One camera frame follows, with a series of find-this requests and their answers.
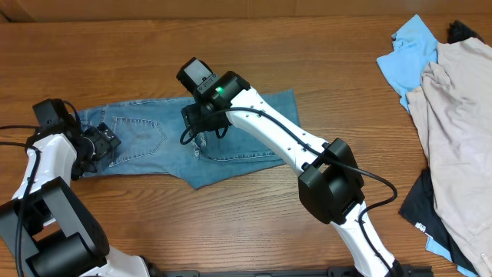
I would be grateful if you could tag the light blue denim jeans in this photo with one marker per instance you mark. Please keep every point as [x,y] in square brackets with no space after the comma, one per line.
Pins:
[150,131]

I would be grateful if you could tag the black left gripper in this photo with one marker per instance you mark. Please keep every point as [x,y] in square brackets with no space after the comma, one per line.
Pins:
[106,141]

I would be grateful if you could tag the dark garment at top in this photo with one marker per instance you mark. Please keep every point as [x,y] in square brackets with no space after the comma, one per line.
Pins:
[458,32]

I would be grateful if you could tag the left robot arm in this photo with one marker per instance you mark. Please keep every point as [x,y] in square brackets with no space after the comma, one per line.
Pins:
[45,225]

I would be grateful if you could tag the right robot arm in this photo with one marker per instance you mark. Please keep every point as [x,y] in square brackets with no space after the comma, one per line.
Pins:
[329,180]

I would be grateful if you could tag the black garment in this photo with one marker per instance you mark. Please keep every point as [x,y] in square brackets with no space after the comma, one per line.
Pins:
[418,210]

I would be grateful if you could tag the light blue shirt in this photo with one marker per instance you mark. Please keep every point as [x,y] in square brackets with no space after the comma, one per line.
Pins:
[414,46]

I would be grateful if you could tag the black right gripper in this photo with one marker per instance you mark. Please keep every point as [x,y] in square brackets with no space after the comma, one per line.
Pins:
[193,120]

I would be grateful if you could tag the beige garment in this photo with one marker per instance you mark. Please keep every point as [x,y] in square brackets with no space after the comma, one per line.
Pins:
[451,110]

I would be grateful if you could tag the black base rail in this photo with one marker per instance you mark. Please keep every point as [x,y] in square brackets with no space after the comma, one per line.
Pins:
[333,271]

